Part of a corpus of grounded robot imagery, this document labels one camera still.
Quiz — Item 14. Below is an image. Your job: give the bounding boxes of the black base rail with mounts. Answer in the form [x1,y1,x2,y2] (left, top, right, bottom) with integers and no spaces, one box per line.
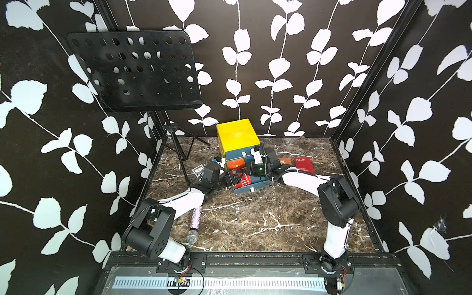
[97,251,406,288]

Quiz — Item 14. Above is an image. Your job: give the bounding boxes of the teal drawer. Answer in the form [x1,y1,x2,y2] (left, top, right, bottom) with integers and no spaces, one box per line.
[226,157,271,195]
[224,145,261,161]

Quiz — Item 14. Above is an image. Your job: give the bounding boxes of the black perforated music stand tray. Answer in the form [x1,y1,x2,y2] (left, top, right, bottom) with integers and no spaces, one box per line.
[67,30,203,112]

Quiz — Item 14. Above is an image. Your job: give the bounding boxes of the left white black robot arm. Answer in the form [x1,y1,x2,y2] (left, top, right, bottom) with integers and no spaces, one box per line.
[123,162,243,267]

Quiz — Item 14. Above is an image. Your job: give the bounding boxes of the white slotted cable duct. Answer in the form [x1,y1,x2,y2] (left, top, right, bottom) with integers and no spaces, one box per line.
[111,277,326,292]

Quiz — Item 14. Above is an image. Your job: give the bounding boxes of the orange postcard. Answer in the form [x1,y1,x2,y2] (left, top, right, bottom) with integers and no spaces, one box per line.
[279,158,293,166]
[226,158,245,170]

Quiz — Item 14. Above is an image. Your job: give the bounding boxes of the yellow drawer cabinet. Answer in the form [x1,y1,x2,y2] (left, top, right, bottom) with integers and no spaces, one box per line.
[216,119,260,158]

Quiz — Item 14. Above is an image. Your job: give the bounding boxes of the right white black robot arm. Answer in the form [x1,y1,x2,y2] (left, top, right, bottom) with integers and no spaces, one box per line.
[248,145,359,264]

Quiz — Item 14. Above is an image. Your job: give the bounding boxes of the red dream postcard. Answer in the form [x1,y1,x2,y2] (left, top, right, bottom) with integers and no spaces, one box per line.
[294,157,315,175]

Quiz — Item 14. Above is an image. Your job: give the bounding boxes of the glitter purple microphone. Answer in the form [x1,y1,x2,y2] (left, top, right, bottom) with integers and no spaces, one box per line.
[186,206,202,245]

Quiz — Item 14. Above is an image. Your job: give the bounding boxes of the black tripod stand legs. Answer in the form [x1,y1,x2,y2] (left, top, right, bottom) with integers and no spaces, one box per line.
[151,111,211,186]

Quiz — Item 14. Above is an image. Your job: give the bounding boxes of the teal top drawer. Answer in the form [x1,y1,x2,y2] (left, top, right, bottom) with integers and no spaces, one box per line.
[224,145,261,161]

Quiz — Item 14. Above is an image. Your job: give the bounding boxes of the small clear card box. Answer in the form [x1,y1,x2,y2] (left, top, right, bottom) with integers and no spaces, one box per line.
[192,165,204,178]

